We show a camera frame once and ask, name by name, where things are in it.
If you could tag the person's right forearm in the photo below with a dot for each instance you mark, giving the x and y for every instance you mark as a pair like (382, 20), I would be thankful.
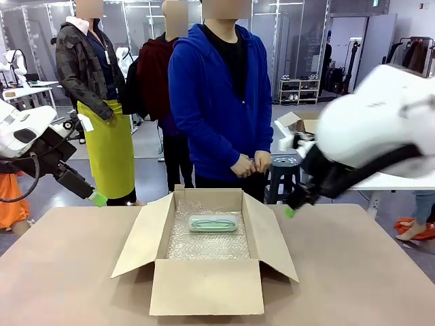
(207, 149)

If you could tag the white shoe rack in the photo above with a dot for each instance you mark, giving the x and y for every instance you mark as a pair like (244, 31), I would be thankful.
(299, 91)

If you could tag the grey plastic stool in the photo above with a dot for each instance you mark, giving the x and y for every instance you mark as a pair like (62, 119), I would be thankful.
(285, 163)

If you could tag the white work table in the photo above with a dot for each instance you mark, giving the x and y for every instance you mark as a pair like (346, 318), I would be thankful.
(391, 183)

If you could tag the yellow mannequin skirt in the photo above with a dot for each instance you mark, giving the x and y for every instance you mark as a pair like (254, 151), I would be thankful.
(108, 153)

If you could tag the small white box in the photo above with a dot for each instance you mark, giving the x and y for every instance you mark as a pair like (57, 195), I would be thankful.
(287, 142)

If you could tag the mannequin with yellow apron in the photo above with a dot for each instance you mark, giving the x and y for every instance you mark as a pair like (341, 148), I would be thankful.
(85, 68)

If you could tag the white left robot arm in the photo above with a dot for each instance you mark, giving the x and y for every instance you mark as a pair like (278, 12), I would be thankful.
(20, 122)

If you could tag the person in blue hoodie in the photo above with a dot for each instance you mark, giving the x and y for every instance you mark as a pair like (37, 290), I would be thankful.
(210, 102)

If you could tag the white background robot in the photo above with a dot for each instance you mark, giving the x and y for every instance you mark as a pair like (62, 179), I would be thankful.
(17, 64)
(122, 59)

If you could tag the person's left forearm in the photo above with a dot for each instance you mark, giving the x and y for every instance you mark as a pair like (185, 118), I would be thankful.
(265, 139)

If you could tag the person's right hand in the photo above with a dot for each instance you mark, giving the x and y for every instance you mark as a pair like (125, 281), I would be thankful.
(243, 168)

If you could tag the orange skirt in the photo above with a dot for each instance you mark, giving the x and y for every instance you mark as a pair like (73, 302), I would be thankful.
(13, 210)

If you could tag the black clothes rack with coats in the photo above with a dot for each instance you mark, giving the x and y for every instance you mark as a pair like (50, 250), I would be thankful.
(414, 57)

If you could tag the small open cardboard box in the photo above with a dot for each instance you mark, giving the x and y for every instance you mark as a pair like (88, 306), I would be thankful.
(289, 119)

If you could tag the black tripod stand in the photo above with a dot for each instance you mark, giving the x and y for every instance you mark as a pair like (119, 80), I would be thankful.
(354, 45)

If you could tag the orange cloth on floor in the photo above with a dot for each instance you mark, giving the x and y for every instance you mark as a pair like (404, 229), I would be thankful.
(404, 224)

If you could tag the person in jeans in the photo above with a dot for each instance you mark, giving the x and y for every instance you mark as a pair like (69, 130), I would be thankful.
(423, 203)

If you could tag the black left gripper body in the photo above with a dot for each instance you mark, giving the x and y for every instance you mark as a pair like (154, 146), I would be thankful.
(73, 181)

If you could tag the mint green glasses case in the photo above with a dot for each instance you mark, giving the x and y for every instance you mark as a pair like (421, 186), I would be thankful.
(212, 224)

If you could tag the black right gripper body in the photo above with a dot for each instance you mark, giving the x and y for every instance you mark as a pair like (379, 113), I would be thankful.
(304, 198)

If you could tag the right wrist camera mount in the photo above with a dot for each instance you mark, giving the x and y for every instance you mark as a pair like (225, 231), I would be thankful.
(319, 169)

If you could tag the green-tipped left gripper finger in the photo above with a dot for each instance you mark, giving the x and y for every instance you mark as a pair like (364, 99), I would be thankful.
(102, 202)
(94, 195)

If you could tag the person's left hand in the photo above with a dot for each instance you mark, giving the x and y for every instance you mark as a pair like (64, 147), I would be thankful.
(262, 163)

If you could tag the mannequin with dark red jacket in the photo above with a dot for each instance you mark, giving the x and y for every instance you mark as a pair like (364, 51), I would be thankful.
(156, 85)

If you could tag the cardboard shipping box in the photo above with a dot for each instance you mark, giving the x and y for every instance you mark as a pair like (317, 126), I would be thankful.
(207, 288)

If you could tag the white background table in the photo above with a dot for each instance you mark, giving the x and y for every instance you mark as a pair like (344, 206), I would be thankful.
(30, 86)

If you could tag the clear bubble wrap sheet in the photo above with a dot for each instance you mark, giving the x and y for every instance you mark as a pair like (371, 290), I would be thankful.
(204, 244)

